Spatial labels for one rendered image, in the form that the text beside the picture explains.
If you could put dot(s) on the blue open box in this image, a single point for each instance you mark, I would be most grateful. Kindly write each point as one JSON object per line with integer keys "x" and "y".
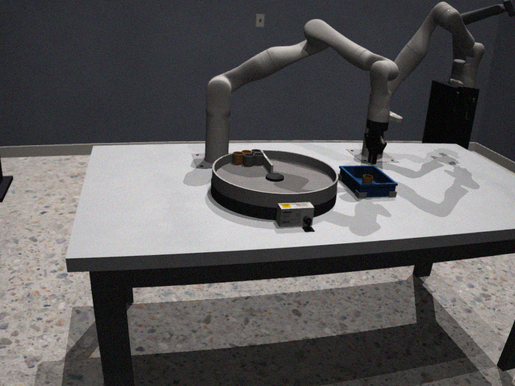
{"x": 380, "y": 187}

